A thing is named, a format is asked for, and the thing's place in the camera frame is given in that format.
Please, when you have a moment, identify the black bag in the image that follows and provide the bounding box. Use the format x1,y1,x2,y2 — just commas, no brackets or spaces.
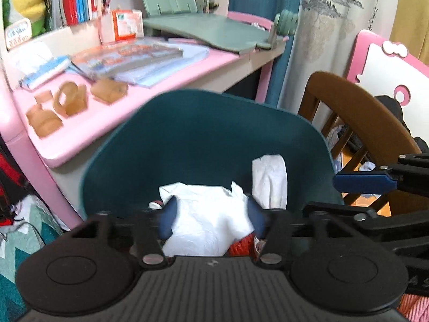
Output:
373,96,429,155

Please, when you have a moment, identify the light blue clear folder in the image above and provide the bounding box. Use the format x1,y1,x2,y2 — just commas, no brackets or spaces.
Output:
114,45,212,90

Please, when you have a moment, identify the blue striped cloth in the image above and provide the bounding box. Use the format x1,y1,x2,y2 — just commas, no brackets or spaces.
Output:
327,125,351,171

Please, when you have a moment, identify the white small desk device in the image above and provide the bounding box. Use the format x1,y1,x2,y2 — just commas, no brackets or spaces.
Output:
5,18,33,50

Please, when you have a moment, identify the white tissue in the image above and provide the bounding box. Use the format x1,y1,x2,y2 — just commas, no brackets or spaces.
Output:
251,154,289,210

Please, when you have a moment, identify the white tree print curtain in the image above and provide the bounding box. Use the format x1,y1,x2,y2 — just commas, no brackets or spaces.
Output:
278,0,403,115

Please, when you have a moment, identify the teal zigzag quilt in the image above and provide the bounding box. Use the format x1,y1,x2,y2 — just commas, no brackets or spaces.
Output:
0,196,65,313

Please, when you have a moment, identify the blue white booklet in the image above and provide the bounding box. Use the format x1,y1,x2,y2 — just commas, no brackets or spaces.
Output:
18,55,73,91

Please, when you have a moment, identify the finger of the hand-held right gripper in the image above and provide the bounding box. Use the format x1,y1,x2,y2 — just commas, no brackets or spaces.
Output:
333,153,429,195
303,201,429,253

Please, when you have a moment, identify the small square wooden piece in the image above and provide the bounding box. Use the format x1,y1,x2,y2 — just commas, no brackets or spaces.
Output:
34,90,54,105

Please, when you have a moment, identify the orange white carton box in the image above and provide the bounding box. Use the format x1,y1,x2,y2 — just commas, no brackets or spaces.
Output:
112,9,145,41

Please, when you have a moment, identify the yellow curtain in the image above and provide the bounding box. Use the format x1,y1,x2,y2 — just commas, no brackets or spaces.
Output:
390,0,429,61

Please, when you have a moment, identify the colourful magazine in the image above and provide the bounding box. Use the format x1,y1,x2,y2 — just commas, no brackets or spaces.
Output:
71,38,184,81

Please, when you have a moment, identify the pink pen holder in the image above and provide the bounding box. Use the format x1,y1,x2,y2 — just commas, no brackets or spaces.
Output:
101,0,116,44

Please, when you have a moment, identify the rounded wooden piece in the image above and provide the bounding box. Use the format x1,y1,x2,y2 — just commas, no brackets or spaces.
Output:
90,79,129,105

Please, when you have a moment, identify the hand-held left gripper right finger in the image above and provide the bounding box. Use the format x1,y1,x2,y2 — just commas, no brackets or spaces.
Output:
247,195,353,265

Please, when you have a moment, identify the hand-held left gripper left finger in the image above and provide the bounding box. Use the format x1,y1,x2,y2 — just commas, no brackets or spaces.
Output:
72,196,182,269

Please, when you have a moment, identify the ring shaped wooden piece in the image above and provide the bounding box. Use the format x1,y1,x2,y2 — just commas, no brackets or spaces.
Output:
53,81,90,118

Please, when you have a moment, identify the yellow plush toy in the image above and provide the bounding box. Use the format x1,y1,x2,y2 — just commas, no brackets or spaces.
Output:
3,0,47,38

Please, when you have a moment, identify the pink desk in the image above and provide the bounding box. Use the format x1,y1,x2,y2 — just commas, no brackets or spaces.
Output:
0,10,289,233

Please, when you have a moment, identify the coral knitted clothing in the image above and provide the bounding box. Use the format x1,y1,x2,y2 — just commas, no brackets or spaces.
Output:
398,293,429,322

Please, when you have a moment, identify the white plastic bag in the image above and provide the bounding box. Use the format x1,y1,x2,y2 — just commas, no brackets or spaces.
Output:
158,181,257,257

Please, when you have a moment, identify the red black backpack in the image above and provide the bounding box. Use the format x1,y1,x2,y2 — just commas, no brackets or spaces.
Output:
0,134,31,227

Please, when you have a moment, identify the blocky wooden piece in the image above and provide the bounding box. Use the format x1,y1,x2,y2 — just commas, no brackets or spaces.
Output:
26,105,64,138

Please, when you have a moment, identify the red knitted cloth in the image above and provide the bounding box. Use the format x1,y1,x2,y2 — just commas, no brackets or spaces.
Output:
228,233,257,258

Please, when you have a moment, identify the green pencil cup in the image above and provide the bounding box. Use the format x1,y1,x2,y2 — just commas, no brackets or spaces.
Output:
193,0,219,14

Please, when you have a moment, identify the pink framed white board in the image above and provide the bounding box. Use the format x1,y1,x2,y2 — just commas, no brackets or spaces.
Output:
347,30,429,162

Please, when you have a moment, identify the green ribbed knob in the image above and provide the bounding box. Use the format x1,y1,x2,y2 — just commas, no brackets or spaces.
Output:
268,9,299,49

